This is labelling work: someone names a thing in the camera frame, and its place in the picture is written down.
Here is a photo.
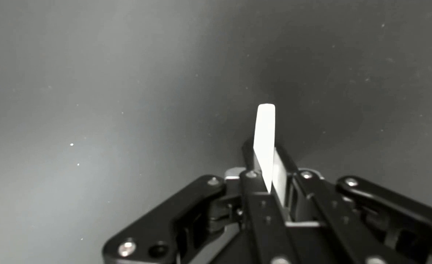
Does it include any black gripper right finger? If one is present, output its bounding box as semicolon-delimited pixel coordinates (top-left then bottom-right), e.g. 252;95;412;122
276;146;432;264

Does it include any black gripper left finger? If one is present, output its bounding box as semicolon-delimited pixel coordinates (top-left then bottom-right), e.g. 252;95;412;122
102;143;295;264

